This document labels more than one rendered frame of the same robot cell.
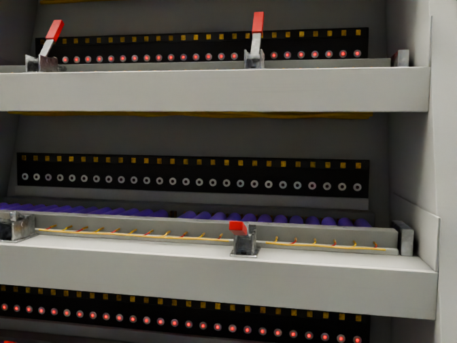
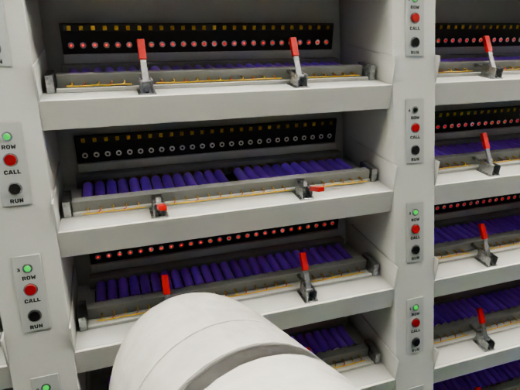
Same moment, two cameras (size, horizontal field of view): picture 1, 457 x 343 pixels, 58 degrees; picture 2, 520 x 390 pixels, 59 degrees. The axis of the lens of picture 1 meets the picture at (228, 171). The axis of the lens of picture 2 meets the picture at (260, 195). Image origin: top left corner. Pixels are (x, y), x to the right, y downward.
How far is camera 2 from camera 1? 54 cm
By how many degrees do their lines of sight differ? 35
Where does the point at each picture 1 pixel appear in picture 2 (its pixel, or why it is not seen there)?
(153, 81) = (243, 98)
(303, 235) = (326, 179)
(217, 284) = (295, 216)
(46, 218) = (166, 194)
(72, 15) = not seen: outside the picture
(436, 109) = (395, 109)
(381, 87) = (370, 97)
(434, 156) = (393, 135)
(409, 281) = (382, 196)
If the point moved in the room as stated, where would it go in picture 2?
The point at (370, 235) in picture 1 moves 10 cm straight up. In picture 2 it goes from (357, 174) to (356, 123)
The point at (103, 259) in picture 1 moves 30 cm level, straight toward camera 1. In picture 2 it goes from (231, 216) to (385, 243)
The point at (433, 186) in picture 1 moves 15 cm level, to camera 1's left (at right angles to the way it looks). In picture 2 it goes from (391, 148) to (328, 156)
